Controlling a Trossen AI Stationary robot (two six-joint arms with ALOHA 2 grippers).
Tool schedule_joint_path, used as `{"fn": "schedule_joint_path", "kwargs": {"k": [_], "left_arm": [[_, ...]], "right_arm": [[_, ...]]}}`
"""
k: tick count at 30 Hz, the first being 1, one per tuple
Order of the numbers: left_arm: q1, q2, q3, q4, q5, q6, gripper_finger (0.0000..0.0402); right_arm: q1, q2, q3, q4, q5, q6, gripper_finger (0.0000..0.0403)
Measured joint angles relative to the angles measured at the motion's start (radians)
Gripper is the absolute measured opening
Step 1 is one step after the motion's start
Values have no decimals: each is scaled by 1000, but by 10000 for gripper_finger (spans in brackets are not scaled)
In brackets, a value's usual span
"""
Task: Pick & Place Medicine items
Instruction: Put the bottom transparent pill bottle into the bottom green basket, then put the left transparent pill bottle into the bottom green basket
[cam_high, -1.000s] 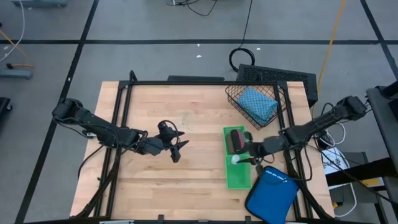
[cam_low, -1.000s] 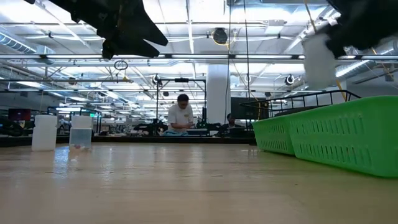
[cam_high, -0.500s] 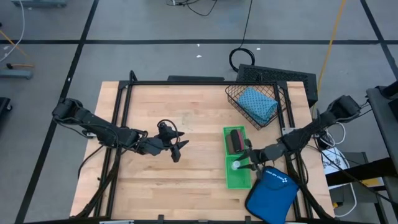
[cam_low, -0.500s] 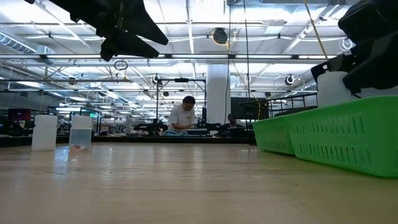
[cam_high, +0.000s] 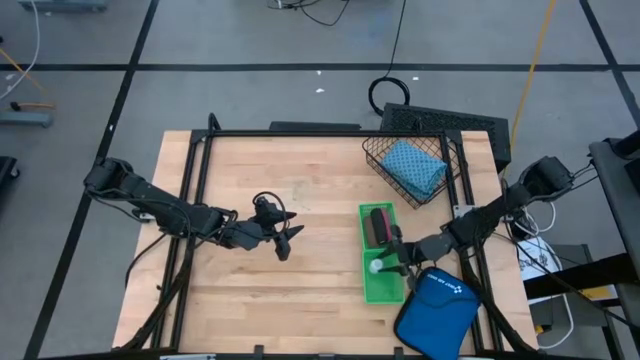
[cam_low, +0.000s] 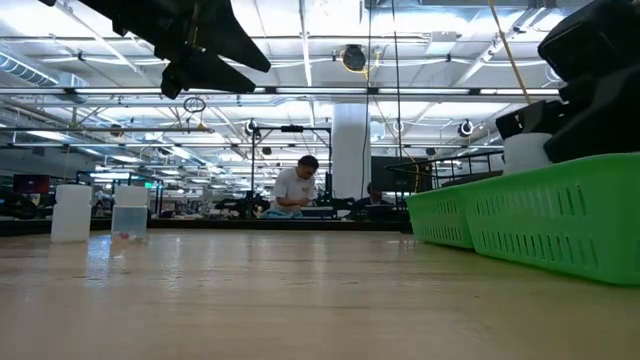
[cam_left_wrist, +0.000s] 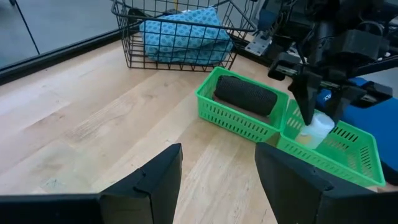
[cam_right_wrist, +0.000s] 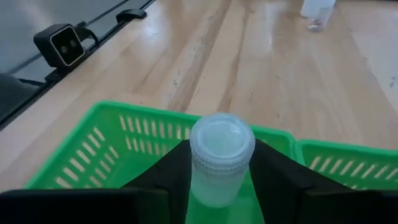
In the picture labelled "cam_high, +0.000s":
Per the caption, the orange handled tool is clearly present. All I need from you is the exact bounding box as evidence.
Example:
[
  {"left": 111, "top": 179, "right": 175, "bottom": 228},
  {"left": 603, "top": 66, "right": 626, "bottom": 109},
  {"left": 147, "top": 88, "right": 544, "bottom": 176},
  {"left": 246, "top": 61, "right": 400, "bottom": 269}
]
[{"left": 9, "top": 100, "right": 56, "bottom": 112}]

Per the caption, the yellow hanging cable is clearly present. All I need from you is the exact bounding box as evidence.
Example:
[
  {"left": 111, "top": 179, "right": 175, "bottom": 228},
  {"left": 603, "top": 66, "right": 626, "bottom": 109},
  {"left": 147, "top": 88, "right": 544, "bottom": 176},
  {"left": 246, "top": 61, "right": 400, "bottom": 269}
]
[{"left": 501, "top": 0, "right": 558, "bottom": 181}]

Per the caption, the black metal table frame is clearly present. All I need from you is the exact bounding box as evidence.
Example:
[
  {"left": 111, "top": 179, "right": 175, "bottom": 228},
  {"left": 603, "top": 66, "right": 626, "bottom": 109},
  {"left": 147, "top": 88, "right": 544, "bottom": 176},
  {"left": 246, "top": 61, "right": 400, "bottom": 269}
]
[{"left": 117, "top": 112, "right": 539, "bottom": 360}]

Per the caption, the black bandage roll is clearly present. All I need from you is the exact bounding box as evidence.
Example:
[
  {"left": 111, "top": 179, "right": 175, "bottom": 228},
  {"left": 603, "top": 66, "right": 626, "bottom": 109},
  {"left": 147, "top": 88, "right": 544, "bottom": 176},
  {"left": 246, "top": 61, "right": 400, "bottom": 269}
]
[{"left": 370, "top": 207, "right": 387, "bottom": 247}]

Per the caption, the black looped floor cable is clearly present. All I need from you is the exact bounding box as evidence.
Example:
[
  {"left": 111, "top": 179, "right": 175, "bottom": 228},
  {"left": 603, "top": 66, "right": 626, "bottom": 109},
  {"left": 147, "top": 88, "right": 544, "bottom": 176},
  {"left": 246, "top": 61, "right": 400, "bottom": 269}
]
[{"left": 267, "top": 0, "right": 351, "bottom": 28}]

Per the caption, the dark grey desk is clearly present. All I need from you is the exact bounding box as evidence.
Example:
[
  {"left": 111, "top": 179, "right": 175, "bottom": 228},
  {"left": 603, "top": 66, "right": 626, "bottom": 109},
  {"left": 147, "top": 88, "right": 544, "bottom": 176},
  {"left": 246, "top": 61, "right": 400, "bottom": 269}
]
[{"left": 588, "top": 129, "right": 640, "bottom": 281}]

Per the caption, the pink bandage roll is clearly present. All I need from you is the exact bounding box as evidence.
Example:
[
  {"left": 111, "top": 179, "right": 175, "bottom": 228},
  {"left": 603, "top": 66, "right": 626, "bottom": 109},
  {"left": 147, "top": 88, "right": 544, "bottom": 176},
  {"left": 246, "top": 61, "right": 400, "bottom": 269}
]
[{"left": 382, "top": 208, "right": 396, "bottom": 246}]

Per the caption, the grey flat bar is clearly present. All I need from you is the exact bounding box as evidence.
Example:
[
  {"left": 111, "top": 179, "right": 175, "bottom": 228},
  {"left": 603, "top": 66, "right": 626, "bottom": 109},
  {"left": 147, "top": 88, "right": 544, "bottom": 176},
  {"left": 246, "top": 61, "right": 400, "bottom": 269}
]
[{"left": 0, "top": 110, "right": 54, "bottom": 128}]

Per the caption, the black beam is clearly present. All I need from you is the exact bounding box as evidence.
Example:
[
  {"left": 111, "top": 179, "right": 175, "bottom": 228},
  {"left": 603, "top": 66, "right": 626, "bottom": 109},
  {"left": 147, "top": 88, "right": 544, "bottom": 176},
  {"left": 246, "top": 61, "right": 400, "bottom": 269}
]
[{"left": 522, "top": 252, "right": 640, "bottom": 301}]

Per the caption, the blue first aid pouch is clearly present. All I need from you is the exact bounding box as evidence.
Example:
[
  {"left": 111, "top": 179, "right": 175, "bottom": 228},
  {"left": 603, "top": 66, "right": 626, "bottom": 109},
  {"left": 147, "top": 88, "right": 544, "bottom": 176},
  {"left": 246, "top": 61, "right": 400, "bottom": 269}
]
[{"left": 393, "top": 266, "right": 482, "bottom": 360}]

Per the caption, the white cable bundle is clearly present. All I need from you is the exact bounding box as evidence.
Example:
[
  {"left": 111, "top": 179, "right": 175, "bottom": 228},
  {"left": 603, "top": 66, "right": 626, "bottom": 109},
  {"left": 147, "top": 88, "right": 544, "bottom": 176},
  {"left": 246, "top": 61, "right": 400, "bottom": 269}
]
[{"left": 509, "top": 199, "right": 557, "bottom": 239}]

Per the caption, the orange thin stick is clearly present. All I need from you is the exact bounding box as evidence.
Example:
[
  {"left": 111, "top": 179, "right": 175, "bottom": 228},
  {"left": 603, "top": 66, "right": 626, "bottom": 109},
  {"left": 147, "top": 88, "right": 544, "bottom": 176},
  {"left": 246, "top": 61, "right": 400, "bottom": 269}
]
[{"left": 0, "top": 47, "right": 49, "bottom": 94}]

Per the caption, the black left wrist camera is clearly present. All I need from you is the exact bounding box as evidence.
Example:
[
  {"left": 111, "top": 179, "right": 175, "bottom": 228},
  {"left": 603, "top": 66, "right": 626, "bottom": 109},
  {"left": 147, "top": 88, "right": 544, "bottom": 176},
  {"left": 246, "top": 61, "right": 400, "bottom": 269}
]
[{"left": 254, "top": 197, "right": 282, "bottom": 224}]

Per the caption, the black wire basket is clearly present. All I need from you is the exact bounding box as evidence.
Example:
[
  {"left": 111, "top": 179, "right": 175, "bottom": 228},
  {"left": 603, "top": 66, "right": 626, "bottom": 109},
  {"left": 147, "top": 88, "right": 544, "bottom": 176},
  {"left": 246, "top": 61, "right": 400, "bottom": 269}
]
[{"left": 361, "top": 133, "right": 464, "bottom": 210}]

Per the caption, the grey flat base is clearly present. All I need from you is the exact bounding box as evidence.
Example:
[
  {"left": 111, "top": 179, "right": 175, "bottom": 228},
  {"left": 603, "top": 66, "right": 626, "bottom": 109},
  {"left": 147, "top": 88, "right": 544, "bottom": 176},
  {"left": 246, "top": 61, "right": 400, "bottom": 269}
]
[{"left": 18, "top": 0, "right": 109, "bottom": 14}]

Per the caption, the green plastic basket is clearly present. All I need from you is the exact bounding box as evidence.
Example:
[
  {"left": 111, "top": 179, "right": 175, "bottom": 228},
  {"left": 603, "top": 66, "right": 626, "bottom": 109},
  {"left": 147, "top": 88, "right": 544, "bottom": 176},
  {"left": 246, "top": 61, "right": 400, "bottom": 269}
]
[
  {"left": 361, "top": 248, "right": 406, "bottom": 305},
  {"left": 357, "top": 200, "right": 400, "bottom": 251}
]

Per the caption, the white printed bag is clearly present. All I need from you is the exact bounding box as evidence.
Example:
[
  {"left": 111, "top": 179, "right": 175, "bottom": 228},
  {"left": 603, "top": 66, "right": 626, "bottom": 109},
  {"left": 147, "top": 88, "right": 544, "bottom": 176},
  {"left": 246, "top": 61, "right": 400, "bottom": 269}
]
[{"left": 517, "top": 235, "right": 564, "bottom": 281}]

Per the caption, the light blue patterned pouch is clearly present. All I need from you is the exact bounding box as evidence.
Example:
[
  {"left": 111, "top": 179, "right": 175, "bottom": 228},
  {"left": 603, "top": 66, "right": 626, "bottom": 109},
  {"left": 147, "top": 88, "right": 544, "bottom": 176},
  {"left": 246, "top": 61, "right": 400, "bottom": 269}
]
[{"left": 380, "top": 139, "right": 449, "bottom": 202}]

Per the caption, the white floor cable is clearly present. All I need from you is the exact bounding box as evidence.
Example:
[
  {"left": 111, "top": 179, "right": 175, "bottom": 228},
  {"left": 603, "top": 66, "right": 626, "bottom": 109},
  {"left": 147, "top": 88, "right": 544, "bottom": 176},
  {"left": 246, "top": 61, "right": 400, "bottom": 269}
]
[{"left": 0, "top": 0, "right": 41, "bottom": 101}]

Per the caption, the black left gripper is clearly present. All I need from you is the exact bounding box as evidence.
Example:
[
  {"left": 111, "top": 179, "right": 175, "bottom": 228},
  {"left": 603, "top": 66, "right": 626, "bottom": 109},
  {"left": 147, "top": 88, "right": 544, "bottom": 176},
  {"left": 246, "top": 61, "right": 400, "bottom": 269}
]
[{"left": 222, "top": 209, "right": 305, "bottom": 263}]

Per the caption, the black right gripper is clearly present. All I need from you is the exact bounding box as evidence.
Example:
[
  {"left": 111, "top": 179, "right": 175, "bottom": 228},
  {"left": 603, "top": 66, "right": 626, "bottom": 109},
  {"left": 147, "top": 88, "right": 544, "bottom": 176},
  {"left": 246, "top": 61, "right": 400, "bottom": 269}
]
[{"left": 377, "top": 232, "right": 450, "bottom": 292}]

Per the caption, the white looped cable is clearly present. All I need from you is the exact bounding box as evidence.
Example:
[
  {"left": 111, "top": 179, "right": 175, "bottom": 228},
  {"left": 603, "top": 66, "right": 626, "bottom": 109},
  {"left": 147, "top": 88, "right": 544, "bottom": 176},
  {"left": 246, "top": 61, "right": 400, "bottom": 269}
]
[{"left": 529, "top": 293, "right": 576, "bottom": 350}]

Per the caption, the black coiled cable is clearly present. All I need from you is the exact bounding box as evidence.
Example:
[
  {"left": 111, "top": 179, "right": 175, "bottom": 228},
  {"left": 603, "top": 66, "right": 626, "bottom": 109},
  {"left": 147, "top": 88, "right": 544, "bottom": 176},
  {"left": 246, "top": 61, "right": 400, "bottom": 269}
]
[{"left": 368, "top": 0, "right": 411, "bottom": 117}]

